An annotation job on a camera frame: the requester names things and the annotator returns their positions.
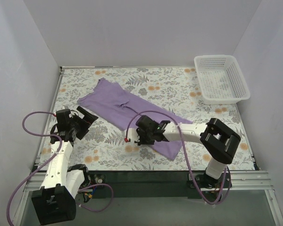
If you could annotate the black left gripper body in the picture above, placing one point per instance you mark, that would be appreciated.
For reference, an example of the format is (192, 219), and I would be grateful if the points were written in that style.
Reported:
(80, 125)

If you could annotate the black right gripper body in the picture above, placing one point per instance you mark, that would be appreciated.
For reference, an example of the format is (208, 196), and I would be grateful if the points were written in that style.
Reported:
(140, 133)

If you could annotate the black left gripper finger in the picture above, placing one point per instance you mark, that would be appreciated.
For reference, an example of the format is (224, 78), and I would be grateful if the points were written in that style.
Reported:
(88, 117)
(83, 127)

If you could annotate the purple t shirt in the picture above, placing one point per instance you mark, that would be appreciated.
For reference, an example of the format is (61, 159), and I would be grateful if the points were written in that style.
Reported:
(118, 106)

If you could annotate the white plastic laundry basket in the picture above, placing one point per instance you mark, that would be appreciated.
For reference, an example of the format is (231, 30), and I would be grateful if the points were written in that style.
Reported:
(221, 79)

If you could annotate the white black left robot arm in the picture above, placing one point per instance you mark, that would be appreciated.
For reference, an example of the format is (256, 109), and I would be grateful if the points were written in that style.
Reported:
(54, 202)

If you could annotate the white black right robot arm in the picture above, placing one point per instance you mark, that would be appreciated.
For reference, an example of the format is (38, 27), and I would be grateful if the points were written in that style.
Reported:
(219, 140)

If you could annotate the floral tablecloth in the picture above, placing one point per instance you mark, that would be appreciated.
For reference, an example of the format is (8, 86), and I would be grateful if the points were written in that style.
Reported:
(174, 89)

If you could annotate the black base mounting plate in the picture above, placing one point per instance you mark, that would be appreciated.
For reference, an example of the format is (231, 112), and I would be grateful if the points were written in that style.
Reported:
(141, 184)

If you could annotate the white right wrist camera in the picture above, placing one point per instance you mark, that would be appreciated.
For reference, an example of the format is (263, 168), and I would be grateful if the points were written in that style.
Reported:
(131, 136)

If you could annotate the aluminium frame rail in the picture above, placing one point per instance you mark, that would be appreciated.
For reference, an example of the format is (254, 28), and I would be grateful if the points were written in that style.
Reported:
(250, 202)

